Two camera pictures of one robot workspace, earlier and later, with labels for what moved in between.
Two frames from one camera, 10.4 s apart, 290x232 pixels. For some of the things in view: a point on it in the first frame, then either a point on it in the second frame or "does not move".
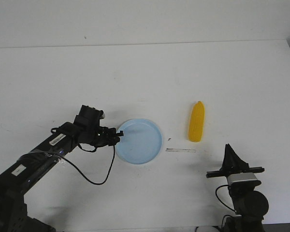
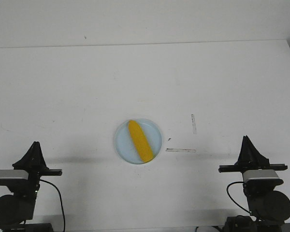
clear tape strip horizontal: x=180 y=150 does not move
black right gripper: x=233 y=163 -> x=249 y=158
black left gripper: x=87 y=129 -> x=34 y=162
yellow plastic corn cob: x=196 y=123 -> x=144 y=147
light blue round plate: x=141 y=142 does not move
